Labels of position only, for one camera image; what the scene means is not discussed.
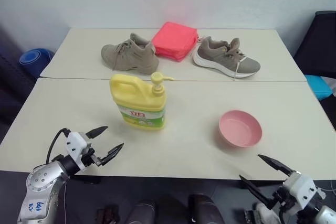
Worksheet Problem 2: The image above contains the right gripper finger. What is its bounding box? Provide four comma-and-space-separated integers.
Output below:
239, 174, 274, 207
257, 154, 293, 179

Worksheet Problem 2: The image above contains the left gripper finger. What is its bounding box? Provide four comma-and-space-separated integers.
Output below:
86, 126, 109, 140
100, 142, 125, 167

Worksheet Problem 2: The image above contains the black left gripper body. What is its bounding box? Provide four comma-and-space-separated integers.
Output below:
80, 142, 103, 169

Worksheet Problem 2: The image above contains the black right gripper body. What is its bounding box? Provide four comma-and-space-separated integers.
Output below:
270, 183, 292, 210

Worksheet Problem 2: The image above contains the pink plastic bowl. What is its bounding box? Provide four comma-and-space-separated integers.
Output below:
218, 110, 264, 148

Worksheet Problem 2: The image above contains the yellow detergent bottle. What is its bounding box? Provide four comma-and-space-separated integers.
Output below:
109, 72, 175, 131

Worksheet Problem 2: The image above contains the taupe sneaker tan sole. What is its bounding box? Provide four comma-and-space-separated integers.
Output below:
100, 33, 160, 73

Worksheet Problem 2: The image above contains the cyan box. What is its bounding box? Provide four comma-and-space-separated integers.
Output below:
305, 74, 334, 102

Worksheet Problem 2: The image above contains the blue rolled mat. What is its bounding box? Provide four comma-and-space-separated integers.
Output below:
18, 48, 55, 72

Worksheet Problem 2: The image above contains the pink folded fabric bag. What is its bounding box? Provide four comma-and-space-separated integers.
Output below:
151, 22, 202, 63

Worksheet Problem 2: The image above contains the taupe sneaker white sole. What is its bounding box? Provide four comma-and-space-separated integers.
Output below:
193, 35, 261, 81

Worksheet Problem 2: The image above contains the black chair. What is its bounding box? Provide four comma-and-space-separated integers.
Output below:
292, 10, 336, 76

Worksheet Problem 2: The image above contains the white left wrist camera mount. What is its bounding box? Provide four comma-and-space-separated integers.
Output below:
65, 131, 90, 171

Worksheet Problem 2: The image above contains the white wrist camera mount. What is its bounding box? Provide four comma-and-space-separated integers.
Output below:
65, 131, 90, 171
281, 170, 318, 216

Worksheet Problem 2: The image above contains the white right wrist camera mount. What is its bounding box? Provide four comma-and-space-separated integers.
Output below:
281, 170, 318, 216

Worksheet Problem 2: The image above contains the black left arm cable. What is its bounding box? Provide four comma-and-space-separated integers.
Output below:
45, 127, 72, 165

